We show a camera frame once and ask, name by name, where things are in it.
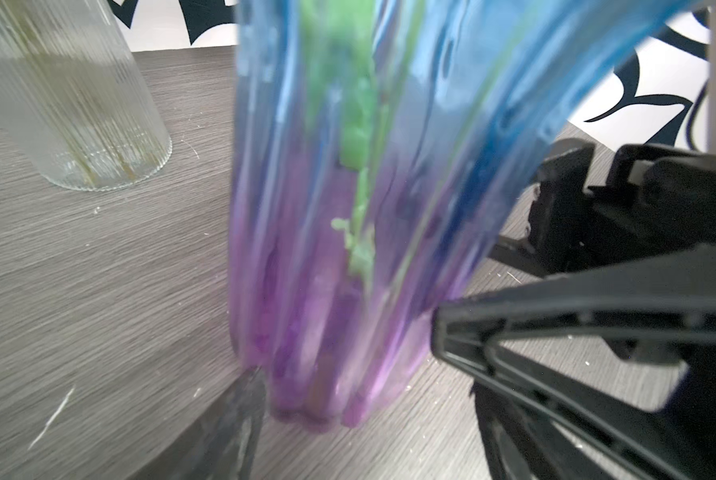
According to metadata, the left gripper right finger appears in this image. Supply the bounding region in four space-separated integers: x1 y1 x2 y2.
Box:
471 383 610 479

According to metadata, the blue purple glass vase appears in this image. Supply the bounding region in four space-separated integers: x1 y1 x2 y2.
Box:
228 1 685 432

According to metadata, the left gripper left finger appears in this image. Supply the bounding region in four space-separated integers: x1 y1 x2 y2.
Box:
132 369 266 479

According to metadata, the clear glass vase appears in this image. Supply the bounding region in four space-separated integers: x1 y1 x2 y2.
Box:
0 1 173 191

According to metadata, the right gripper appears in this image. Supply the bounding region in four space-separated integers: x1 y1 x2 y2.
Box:
432 139 716 479

